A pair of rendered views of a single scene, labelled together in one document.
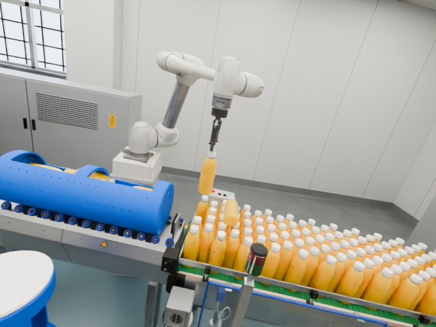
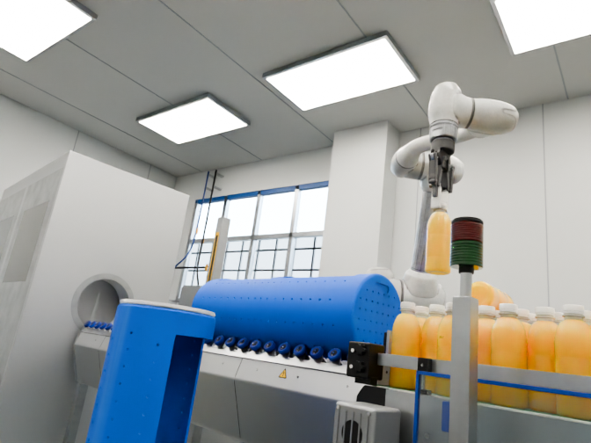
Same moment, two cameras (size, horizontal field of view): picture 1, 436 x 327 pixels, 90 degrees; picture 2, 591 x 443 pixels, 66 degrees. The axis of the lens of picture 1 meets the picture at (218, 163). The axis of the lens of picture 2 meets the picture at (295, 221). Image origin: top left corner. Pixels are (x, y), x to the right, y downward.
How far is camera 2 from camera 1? 1.03 m
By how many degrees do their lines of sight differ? 57
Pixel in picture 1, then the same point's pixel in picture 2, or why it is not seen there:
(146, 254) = (337, 384)
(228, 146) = not seen: outside the picture
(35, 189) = (229, 297)
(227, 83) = (441, 105)
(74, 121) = not seen: hidden behind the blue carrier
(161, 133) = (409, 281)
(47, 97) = not seen: hidden behind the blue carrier
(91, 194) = (280, 290)
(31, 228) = (211, 363)
